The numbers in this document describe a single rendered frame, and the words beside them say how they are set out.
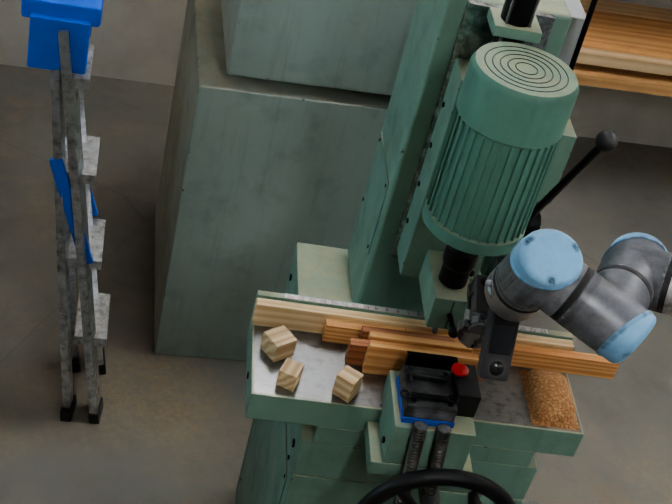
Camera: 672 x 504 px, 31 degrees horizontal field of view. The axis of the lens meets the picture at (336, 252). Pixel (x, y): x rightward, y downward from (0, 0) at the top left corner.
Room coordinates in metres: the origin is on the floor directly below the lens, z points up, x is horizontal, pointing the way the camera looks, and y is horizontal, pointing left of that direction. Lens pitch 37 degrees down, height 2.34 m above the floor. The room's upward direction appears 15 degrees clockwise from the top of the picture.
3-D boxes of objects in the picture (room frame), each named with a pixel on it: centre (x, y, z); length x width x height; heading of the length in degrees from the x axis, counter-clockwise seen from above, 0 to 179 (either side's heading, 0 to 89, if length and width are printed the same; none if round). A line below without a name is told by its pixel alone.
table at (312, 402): (1.60, -0.21, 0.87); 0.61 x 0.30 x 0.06; 102
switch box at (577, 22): (2.05, -0.28, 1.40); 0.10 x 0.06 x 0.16; 12
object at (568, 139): (1.95, -0.32, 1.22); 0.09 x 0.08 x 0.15; 12
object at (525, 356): (1.73, -0.29, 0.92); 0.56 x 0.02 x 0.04; 102
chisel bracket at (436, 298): (1.73, -0.21, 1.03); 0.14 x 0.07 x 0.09; 12
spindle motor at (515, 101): (1.71, -0.21, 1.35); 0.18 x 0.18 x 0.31
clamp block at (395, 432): (1.51, -0.22, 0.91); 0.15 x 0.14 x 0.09; 102
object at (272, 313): (1.72, -0.18, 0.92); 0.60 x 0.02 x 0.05; 102
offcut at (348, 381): (1.54, -0.08, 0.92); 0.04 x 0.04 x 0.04; 66
